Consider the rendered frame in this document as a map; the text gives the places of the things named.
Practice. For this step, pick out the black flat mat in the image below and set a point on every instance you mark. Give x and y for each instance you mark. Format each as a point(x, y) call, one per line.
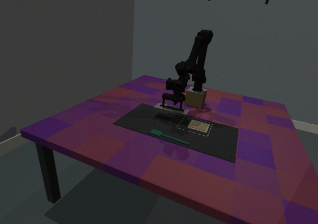
point(221, 141)

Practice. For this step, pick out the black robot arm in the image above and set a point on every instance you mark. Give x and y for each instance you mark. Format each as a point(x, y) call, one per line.
point(199, 50)

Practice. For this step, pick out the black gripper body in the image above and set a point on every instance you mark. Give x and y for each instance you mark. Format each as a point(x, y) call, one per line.
point(180, 84)

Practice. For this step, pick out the beige square tile with dark centre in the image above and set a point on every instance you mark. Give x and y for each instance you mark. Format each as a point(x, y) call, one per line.
point(198, 126)

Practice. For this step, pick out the green small trowel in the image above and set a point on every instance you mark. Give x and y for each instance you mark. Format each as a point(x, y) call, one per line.
point(159, 133)

